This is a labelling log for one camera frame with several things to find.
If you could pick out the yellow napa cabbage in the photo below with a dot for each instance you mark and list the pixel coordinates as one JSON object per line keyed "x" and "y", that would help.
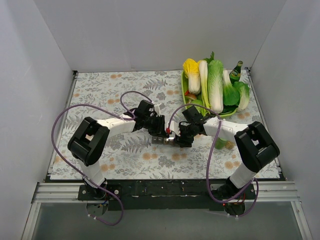
{"x": 191, "y": 72}

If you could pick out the aluminium rail frame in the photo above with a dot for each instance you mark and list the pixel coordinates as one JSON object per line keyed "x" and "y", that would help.
{"x": 56, "y": 215}

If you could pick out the brown onion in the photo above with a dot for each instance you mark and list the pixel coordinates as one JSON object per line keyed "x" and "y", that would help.
{"x": 190, "y": 97}

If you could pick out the green glass bottle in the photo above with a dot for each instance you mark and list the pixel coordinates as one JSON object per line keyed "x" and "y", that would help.
{"x": 235, "y": 74}

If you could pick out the round green cabbage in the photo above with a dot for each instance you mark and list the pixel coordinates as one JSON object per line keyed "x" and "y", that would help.
{"x": 197, "y": 102}

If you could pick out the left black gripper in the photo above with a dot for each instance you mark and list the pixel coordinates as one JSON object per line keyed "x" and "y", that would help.
{"x": 160, "y": 125}

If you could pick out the floral table mat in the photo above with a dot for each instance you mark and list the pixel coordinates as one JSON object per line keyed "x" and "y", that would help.
{"x": 132, "y": 155}

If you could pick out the bok choy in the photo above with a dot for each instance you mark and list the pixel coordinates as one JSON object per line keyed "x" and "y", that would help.
{"x": 231, "y": 96}

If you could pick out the small clear pill bottle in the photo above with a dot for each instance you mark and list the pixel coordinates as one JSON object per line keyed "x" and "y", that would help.
{"x": 229, "y": 145}

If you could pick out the grey weekly pill organizer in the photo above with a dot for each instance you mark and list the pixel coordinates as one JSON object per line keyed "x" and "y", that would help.
{"x": 168, "y": 141}

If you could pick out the large green napa cabbage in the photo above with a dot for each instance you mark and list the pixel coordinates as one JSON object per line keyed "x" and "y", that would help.
{"x": 215, "y": 85}

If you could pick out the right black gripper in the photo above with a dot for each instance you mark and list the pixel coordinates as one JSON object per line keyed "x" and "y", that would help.
{"x": 183, "y": 131}

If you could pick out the green vegetable tray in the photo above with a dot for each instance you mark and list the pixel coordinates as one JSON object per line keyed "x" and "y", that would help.
{"x": 227, "y": 110}

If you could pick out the green lettuce leaf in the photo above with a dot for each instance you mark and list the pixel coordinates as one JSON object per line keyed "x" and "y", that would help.
{"x": 244, "y": 92}

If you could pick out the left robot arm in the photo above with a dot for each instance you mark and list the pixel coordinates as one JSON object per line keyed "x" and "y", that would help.
{"x": 89, "y": 140}

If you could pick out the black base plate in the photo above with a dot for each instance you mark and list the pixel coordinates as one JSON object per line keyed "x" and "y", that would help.
{"x": 158, "y": 194}

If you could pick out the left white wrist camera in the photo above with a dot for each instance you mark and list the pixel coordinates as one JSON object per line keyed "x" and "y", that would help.
{"x": 158, "y": 108}

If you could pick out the green pill bottle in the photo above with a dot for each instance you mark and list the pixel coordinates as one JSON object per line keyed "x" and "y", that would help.
{"x": 220, "y": 143}

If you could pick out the white green leek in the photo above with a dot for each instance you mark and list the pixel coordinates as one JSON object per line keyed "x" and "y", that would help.
{"x": 203, "y": 73}

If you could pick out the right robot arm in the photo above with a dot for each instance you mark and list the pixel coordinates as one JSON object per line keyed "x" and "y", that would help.
{"x": 254, "y": 143}

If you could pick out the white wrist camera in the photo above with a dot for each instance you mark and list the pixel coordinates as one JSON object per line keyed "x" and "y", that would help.
{"x": 158, "y": 108}
{"x": 172, "y": 127}

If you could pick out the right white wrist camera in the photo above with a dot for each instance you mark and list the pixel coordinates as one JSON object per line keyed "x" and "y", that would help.
{"x": 172, "y": 127}

